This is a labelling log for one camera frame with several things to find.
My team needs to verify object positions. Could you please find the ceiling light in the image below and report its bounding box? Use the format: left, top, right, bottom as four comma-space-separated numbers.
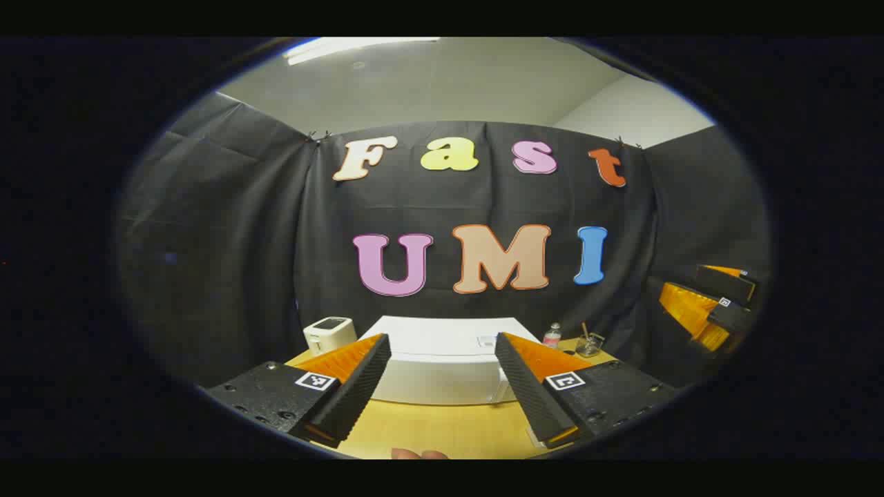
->
283, 37, 441, 66

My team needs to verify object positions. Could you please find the white microwave oven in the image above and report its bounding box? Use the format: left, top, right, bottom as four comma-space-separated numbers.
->
369, 316, 543, 406

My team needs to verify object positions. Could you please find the glass jar with sticks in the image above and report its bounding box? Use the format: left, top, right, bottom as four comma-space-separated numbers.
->
575, 322, 606, 358

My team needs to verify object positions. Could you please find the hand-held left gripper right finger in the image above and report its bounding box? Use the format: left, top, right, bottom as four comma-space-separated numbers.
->
494, 332, 681, 449

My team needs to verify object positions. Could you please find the black backdrop cloth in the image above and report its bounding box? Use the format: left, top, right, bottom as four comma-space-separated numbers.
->
116, 92, 772, 387

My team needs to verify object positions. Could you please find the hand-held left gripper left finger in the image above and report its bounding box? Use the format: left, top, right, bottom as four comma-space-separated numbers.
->
205, 333, 392, 449

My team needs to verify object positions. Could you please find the white toaster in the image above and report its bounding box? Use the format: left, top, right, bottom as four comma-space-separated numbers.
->
303, 316, 358, 357

